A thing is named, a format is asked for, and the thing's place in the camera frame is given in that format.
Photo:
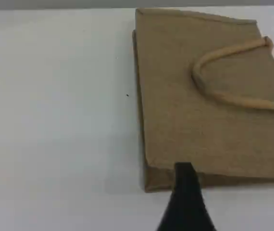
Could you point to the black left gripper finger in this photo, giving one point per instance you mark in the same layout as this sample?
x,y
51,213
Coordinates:
x,y
185,204

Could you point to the brown jute tote bag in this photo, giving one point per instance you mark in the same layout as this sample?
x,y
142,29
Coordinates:
x,y
187,96

